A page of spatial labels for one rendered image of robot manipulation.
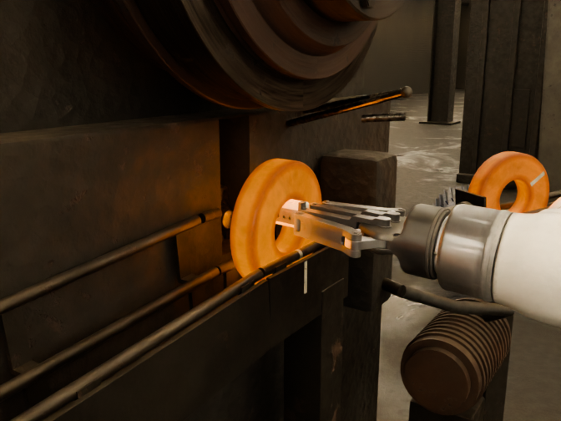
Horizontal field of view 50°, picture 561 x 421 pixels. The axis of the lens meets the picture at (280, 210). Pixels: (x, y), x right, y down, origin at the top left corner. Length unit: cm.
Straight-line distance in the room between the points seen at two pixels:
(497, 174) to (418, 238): 48
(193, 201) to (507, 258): 34
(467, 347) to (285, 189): 41
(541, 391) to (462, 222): 141
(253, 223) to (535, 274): 29
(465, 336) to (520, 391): 99
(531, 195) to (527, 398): 91
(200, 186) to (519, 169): 60
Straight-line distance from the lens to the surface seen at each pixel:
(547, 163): 343
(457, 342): 95
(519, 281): 57
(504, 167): 107
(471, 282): 59
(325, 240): 64
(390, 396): 183
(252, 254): 66
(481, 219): 60
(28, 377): 55
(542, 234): 57
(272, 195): 67
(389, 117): 72
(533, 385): 200
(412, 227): 61
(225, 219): 76
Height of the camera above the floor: 94
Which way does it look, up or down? 14 degrees down
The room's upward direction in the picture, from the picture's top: straight up
